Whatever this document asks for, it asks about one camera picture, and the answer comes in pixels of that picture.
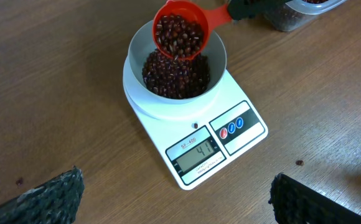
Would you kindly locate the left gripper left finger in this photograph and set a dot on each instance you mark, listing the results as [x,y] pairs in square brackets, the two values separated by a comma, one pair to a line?
[55,201]

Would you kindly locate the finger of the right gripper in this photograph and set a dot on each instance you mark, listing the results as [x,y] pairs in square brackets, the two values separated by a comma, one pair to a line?
[247,9]

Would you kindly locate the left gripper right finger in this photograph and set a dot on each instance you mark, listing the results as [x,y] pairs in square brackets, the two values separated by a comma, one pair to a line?
[294,203]

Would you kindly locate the red measuring scoop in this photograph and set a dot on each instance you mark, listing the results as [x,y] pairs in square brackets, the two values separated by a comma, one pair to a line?
[207,19]

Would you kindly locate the red beans in scoop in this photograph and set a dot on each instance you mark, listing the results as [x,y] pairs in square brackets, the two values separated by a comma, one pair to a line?
[178,37]

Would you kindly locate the red beans in bowl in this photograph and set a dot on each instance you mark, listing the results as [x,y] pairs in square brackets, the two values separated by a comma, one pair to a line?
[176,79]

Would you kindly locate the white round bowl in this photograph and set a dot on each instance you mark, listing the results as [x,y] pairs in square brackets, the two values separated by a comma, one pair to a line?
[142,44]

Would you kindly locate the white digital kitchen scale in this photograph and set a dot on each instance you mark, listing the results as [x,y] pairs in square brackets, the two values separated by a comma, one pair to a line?
[228,126]

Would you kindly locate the stray bean right table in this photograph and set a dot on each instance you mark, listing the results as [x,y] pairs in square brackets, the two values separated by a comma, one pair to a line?
[299,163]

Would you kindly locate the stray bean table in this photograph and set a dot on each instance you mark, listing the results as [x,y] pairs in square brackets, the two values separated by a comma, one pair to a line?
[19,181]
[299,163]

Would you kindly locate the stray bean left table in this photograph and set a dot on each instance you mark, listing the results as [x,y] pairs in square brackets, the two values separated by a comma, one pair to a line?
[19,181]

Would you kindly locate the red beans in container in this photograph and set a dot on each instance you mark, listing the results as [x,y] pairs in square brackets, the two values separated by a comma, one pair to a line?
[286,17]

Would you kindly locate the clear plastic bean container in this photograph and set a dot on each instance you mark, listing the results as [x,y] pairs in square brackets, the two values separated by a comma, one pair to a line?
[292,15]

